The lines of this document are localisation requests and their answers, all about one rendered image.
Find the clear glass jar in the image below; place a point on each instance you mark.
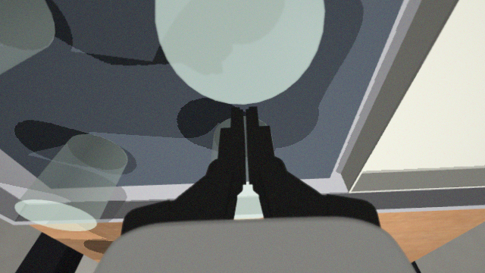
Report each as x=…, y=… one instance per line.
x=26, y=28
x=248, y=205
x=239, y=51
x=73, y=190

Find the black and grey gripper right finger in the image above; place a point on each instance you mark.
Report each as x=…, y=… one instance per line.
x=283, y=195

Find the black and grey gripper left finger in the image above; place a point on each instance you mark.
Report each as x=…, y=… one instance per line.
x=214, y=196

